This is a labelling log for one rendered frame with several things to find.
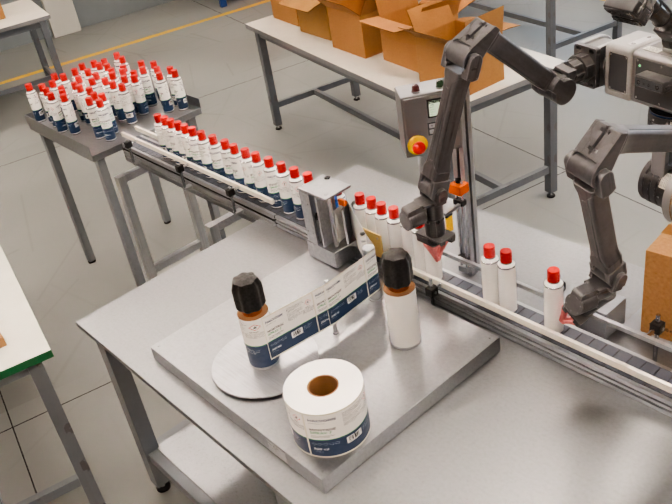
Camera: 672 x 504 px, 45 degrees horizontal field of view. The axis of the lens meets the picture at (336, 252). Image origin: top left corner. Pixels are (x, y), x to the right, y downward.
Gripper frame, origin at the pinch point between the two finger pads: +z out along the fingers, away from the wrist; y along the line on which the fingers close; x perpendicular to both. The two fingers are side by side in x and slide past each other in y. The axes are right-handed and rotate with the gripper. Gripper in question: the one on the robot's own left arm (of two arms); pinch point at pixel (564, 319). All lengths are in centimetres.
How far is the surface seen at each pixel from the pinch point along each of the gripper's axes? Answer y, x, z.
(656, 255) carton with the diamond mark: -17.1, 1.3, -23.7
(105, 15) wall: -249, -535, 552
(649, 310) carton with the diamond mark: -17.1, 12.2, -9.2
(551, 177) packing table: -183, -52, 145
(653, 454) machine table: 18.9, 35.9, -15.3
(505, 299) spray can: 1.7, -13.9, 12.0
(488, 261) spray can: 1.8, -25.1, 6.8
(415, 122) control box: -2, -68, -3
